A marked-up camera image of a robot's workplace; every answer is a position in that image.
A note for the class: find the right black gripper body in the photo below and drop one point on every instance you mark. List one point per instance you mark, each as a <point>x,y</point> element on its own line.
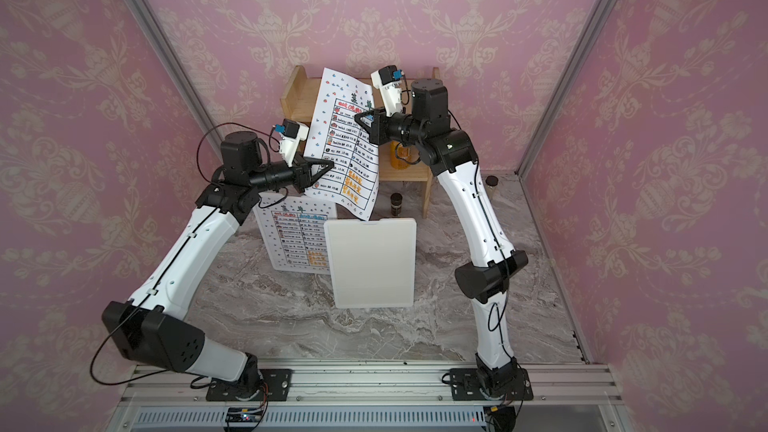
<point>406,130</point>

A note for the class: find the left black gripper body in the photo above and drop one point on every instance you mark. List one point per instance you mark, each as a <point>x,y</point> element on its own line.
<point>275,180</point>

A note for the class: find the paper menu sheet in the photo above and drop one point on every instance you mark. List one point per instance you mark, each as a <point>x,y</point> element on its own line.
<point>301,242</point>
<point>334,135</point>

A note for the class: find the white rack board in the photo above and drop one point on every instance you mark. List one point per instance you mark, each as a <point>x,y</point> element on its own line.
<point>372,264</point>
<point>280,202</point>

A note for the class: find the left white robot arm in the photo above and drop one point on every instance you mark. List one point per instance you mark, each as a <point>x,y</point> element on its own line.
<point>150,328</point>

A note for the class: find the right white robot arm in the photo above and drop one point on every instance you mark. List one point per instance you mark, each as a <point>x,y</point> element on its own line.
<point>452,159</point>

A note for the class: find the orange soda can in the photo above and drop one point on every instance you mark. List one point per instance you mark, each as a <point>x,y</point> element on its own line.
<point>401,157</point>

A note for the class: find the wooden two-tier shelf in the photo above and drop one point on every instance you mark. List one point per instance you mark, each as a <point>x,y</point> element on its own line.
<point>298,102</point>

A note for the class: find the small dark-capped spice bottle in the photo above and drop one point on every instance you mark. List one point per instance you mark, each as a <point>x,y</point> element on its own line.
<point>396,201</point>

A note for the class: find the small green circuit board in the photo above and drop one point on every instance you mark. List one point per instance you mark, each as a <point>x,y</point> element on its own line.
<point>238,415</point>

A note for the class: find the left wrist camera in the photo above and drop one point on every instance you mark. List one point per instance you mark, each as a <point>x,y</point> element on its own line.
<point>292,134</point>

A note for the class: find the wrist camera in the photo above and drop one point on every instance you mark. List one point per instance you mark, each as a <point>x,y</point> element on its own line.
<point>389,82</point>
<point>292,134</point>

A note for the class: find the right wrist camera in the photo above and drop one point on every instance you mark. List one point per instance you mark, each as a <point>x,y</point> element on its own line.
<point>389,82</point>

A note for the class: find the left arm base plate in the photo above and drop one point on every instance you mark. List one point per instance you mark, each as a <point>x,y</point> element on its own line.
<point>271,384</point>

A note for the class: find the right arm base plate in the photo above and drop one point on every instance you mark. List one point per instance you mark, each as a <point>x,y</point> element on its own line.
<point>468,384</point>

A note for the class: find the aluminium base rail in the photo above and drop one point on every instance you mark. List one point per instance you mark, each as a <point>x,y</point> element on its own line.
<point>380,395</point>

